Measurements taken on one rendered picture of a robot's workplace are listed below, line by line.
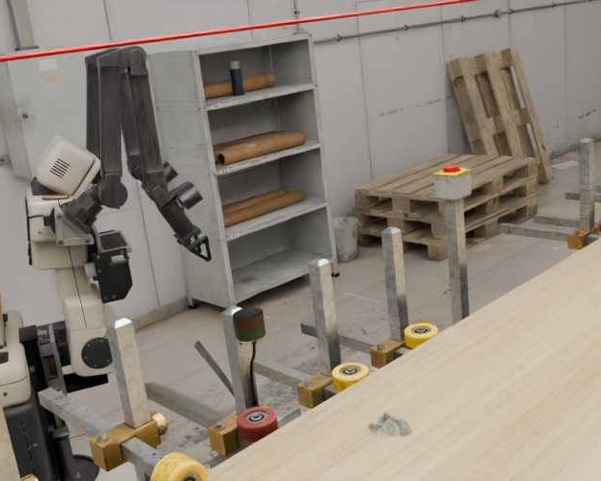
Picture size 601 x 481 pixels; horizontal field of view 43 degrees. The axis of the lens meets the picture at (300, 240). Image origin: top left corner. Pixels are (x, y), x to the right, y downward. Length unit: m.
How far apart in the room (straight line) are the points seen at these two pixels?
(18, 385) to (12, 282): 1.93
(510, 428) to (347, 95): 4.32
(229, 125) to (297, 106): 0.45
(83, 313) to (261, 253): 2.77
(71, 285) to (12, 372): 0.32
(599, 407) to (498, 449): 0.24
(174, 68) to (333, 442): 3.13
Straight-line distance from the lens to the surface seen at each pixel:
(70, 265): 2.39
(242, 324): 1.47
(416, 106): 6.16
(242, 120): 4.87
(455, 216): 2.02
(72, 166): 2.31
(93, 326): 2.43
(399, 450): 1.39
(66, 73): 3.98
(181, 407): 1.74
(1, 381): 2.30
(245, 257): 4.97
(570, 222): 2.98
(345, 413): 1.51
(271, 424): 1.51
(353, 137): 5.61
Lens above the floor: 1.65
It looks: 16 degrees down
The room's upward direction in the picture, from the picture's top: 7 degrees counter-clockwise
